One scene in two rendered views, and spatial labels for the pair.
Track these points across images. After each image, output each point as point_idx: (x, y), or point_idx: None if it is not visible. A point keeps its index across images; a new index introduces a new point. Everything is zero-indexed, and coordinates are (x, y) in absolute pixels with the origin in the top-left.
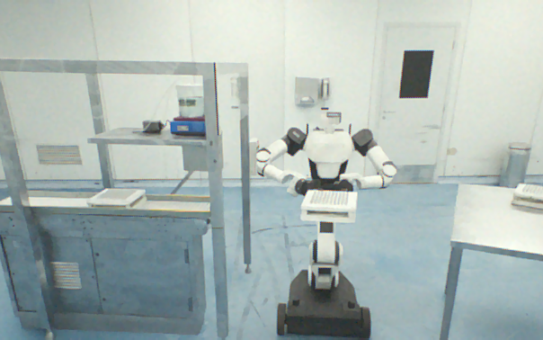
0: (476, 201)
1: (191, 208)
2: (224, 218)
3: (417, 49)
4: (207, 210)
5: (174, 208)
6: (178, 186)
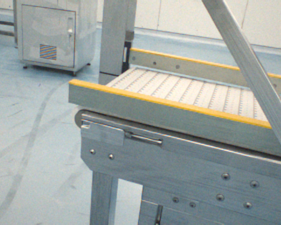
0: None
1: (180, 98)
2: (99, 55)
3: None
4: (138, 49)
5: (237, 108)
6: (279, 116)
